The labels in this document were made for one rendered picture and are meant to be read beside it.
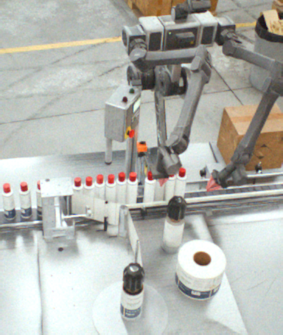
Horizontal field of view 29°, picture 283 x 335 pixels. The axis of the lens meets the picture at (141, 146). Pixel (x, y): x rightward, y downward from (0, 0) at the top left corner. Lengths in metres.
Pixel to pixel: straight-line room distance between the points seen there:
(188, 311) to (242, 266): 0.40
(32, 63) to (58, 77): 0.35
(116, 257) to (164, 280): 0.24
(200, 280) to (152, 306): 0.23
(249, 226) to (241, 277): 0.32
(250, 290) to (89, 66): 3.31
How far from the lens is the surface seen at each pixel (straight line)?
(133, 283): 2.09
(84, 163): 2.99
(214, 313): 2.38
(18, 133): 4.53
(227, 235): 2.72
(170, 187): 2.66
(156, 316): 2.32
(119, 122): 2.35
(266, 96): 2.59
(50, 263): 2.48
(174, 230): 2.42
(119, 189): 2.60
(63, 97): 4.90
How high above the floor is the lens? 2.84
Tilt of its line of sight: 40 degrees down
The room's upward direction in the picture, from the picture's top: 5 degrees clockwise
